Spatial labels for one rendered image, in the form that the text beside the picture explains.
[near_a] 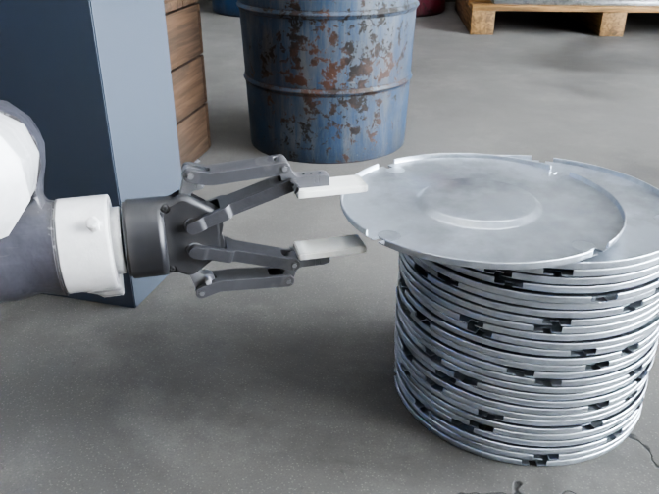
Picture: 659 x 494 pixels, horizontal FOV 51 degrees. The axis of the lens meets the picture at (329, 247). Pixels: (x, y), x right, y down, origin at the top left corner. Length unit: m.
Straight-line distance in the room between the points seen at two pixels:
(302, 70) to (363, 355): 0.76
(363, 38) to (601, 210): 0.84
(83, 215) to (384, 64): 1.01
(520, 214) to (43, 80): 0.61
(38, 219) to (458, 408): 0.46
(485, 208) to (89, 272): 0.39
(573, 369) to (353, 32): 0.95
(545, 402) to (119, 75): 0.64
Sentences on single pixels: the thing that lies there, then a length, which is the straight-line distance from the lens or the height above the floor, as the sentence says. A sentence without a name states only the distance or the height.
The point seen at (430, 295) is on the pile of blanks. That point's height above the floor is 0.17.
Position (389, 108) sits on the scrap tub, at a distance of 1.58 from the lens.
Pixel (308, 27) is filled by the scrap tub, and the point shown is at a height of 0.30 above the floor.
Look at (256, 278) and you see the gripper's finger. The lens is 0.69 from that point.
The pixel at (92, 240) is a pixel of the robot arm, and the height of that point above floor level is 0.27.
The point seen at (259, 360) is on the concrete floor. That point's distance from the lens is 0.91.
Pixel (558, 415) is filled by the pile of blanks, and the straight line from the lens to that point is 0.76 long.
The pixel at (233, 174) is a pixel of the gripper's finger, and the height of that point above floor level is 0.30.
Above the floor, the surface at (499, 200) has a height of 0.25.
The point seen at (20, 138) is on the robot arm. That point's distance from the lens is 0.60.
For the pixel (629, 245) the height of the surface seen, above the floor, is 0.24.
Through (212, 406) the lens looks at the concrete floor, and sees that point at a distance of 0.84.
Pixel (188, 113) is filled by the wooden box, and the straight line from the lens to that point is 1.55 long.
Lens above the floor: 0.53
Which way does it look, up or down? 27 degrees down
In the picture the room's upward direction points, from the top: straight up
